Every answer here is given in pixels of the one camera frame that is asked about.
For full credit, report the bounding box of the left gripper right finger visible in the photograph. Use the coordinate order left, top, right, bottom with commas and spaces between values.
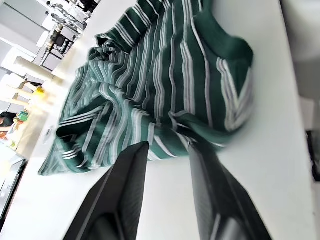
186, 142, 273, 240

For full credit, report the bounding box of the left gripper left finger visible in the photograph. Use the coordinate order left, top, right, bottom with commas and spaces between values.
63, 141, 150, 240

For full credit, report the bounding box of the green white striped T-shirt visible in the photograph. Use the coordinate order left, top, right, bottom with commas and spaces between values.
37, 0, 255, 176

